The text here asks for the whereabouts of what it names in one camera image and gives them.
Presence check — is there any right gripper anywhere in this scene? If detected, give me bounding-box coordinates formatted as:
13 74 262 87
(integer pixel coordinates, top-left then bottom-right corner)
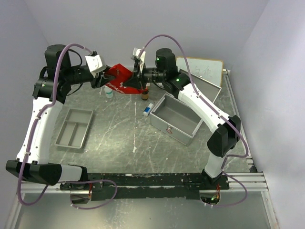
122 62 165 91

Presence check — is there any red first aid kit pouch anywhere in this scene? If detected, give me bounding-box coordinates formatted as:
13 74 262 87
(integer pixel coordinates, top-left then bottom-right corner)
104 63 144 94

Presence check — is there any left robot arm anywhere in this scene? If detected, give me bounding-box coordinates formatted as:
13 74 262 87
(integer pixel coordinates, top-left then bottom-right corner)
6 43 109 190

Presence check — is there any brown medicine bottle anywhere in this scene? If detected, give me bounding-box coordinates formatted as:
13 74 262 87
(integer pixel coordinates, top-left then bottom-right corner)
141 88 149 101

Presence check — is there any white blue tube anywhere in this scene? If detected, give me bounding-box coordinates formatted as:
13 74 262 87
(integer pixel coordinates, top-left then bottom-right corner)
143 103 154 116

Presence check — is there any grey metal case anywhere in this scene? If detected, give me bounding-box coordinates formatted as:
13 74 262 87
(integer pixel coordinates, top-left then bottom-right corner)
149 69 223 147

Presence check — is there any grey plastic divided tray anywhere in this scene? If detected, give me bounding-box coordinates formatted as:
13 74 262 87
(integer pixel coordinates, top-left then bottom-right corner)
55 108 93 149

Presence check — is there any small whiteboard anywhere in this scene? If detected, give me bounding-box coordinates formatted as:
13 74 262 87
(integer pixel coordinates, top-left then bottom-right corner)
186 57 224 87

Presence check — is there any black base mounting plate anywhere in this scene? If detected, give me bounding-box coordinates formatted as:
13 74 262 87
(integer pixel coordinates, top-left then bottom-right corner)
60 173 229 201

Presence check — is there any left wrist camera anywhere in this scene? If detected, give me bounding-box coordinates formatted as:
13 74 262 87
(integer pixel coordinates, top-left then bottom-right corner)
85 51 107 78

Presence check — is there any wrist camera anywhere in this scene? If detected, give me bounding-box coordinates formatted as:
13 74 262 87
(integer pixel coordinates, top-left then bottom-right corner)
132 48 146 73
85 51 107 78

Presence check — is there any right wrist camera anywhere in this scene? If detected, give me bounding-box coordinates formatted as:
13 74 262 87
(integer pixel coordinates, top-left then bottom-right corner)
132 48 146 73

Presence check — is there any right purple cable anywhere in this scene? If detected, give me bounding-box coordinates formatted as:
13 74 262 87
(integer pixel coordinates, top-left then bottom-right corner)
138 34 250 208

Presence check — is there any purple cable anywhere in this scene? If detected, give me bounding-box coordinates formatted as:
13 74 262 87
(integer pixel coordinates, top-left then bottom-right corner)
138 34 250 208
17 43 118 210

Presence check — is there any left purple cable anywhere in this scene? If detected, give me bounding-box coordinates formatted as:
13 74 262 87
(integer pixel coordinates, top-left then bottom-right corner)
17 43 118 210

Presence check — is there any aluminium frame rail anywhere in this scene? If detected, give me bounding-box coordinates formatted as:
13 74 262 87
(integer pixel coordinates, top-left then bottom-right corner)
17 173 269 194

